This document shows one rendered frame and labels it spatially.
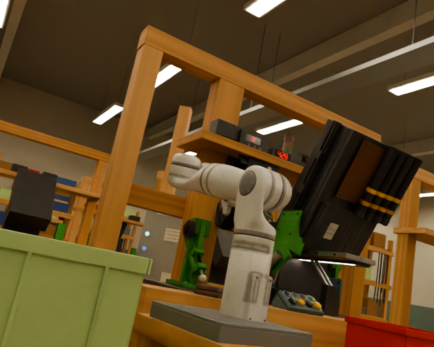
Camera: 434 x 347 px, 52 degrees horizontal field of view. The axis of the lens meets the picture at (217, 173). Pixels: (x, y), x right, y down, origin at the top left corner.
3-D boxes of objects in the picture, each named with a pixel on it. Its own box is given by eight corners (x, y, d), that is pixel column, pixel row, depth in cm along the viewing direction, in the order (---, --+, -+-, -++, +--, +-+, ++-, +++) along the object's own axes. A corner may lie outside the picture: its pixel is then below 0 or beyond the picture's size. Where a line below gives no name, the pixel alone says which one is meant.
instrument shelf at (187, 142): (353, 193, 225) (353, 185, 226) (201, 137, 183) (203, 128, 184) (318, 195, 246) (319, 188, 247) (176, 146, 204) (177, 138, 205)
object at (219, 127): (243, 143, 200) (246, 129, 201) (215, 132, 193) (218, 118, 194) (235, 145, 206) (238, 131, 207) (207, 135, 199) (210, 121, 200)
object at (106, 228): (360, 321, 235) (379, 149, 257) (86, 273, 165) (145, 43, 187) (347, 318, 243) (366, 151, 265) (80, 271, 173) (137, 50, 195)
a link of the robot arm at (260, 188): (262, 160, 95) (249, 239, 91) (294, 173, 100) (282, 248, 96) (237, 164, 103) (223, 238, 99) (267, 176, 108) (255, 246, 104)
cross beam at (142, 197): (342, 259, 245) (344, 243, 247) (121, 202, 184) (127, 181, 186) (335, 259, 249) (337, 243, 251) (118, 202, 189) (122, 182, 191)
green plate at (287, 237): (297, 268, 170) (315, 220, 177) (282, 258, 166) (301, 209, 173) (278, 266, 179) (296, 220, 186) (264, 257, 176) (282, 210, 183)
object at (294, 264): (322, 312, 195) (332, 235, 203) (268, 302, 181) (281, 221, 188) (295, 306, 211) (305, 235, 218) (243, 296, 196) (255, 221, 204)
